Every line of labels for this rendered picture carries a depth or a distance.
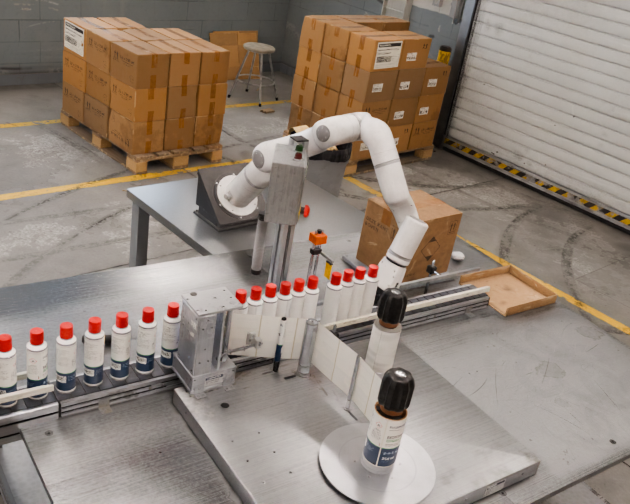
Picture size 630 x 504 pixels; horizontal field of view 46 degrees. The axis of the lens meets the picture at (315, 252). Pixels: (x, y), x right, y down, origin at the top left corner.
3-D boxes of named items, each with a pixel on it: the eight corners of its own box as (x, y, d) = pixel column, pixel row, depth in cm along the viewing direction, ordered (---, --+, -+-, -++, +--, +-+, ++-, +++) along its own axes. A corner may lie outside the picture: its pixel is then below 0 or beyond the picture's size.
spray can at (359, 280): (347, 325, 254) (358, 272, 245) (339, 317, 258) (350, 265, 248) (360, 323, 256) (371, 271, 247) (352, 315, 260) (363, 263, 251)
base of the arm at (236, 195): (228, 220, 313) (249, 201, 299) (209, 181, 316) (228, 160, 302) (263, 210, 326) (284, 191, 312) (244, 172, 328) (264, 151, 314)
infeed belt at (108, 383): (57, 412, 200) (57, 400, 198) (48, 394, 205) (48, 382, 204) (485, 303, 291) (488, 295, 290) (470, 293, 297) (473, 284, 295)
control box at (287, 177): (263, 221, 220) (272, 161, 212) (267, 199, 236) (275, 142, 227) (297, 227, 221) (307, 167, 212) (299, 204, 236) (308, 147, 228)
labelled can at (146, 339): (139, 376, 212) (143, 315, 203) (132, 366, 215) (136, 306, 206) (156, 372, 215) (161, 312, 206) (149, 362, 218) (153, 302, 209)
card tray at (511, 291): (504, 316, 287) (507, 307, 285) (458, 283, 305) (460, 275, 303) (555, 302, 304) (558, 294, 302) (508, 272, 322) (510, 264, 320)
